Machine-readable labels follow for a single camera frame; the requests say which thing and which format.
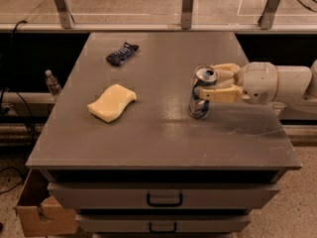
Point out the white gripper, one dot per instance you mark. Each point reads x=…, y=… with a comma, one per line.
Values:
x=259, y=82

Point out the right metal railing post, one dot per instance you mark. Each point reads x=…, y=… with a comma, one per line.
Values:
x=266, y=19

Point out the redbull can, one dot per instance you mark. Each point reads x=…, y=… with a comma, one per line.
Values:
x=205, y=76

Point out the grey drawer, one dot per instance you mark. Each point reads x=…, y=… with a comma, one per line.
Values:
x=118, y=195
x=162, y=224

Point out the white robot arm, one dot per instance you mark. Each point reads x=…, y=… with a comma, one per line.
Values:
x=296, y=87

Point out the cardboard box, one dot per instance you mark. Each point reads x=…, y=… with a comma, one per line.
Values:
x=39, y=212

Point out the clear plastic water bottle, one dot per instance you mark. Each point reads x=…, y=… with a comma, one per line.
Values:
x=53, y=84

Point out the upper grey drawer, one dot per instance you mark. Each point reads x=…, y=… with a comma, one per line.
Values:
x=118, y=195

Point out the left metal railing post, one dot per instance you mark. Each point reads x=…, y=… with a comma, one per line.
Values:
x=64, y=14

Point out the lower grey drawer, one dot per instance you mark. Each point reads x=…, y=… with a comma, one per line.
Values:
x=162, y=224

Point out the yellow sponge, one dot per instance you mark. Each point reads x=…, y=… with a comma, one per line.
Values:
x=112, y=102

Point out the dark blue snack packet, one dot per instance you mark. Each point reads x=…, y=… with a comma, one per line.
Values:
x=121, y=55

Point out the metal railing post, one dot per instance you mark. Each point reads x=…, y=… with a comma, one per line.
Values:
x=266, y=19
x=186, y=14
x=64, y=14

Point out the grey drawer cabinet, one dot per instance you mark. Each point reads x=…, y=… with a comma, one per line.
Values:
x=155, y=140

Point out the middle metal railing post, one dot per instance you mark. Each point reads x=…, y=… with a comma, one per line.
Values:
x=186, y=14

